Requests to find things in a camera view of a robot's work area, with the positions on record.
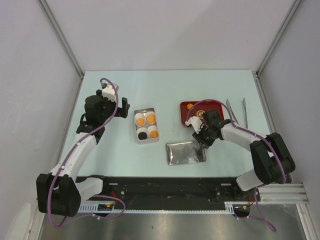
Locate red lacquer tray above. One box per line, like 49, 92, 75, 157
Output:
179, 101, 224, 127

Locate black round cookie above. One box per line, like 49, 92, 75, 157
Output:
138, 132, 148, 140

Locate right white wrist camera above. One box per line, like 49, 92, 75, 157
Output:
185, 116, 203, 134

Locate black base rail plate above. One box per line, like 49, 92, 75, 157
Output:
92, 175, 260, 211

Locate metal tongs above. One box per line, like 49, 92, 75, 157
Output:
225, 98, 249, 128

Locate white paper cup front right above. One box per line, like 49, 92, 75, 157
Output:
147, 125, 158, 139

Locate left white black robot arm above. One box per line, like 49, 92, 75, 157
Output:
36, 84, 130, 217

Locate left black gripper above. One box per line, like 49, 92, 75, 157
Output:
96, 89, 130, 123

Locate white paper cup front left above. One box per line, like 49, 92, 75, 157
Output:
136, 127, 148, 141

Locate white paper cup back right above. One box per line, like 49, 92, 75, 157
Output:
145, 111, 156, 125

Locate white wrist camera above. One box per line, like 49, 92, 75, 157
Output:
102, 83, 119, 102
185, 116, 203, 134

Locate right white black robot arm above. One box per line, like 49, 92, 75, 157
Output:
185, 109, 296, 201

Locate orange flower cookie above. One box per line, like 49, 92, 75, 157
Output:
135, 118, 145, 126

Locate white paper cup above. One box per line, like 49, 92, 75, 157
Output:
147, 125, 158, 139
134, 112, 146, 127
136, 127, 148, 141
145, 111, 156, 125

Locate white paper cup back left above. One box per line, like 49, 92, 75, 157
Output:
134, 112, 146, 127

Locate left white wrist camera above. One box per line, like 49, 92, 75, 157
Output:
102, 83, 119, 102

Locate aluminium frame rail right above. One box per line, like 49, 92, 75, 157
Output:
258, 183, 309, 205

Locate aluminium corner post right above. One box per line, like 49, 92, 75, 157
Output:
256, 0, 303, 75

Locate aluminium corner post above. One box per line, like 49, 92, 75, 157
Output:
256, 0, 303, 75
37, 0, 84, 80

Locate silver tin lid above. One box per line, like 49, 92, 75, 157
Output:
165, 141, 207, 166

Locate lavender cookie tin box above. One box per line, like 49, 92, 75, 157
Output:
133, 107, 160, 145

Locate orange pumpkin cookie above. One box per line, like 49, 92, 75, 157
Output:
186, 103, 194, 111

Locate white slotted cable duct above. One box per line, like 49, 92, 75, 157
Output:
80, 201, 237, 215

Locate orange round cookie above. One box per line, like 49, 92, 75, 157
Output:
149, 130, 159, 138
146, 114, 156, 124

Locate aluminium corner post left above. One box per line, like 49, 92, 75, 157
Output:
37, 0, 84, 80

